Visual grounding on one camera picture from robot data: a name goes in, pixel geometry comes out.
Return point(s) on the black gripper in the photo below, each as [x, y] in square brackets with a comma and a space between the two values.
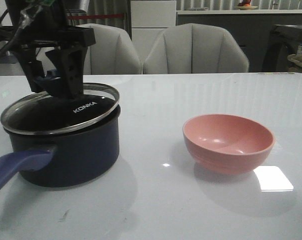
[45, 22]

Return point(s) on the glass lid blue knob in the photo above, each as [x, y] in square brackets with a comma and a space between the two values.
[42, 114]

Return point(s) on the pink bowl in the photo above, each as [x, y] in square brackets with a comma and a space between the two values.
[227, 144]

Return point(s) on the left grey upholstered chair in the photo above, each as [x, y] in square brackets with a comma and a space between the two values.
[112, 53]

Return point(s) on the grey upholstered chair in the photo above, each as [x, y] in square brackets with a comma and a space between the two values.
[195, 48]
[112, 53]

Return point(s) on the red barrier tape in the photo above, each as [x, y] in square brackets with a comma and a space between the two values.
[93, 17]

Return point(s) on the dark blue saucepan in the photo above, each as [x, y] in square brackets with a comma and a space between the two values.
[63, 160]

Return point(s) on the white cabinet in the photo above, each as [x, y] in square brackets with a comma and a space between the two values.
[148, 19]

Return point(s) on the right grey upholstered chair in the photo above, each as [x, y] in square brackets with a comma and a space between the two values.
[195, 48]

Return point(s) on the fruit plate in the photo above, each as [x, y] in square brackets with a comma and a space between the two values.
[245, 5]

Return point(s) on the grey counter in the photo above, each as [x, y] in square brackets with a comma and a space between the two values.
[250, 28]

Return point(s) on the dark armchair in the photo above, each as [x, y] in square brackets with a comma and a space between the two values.
[283, 41]

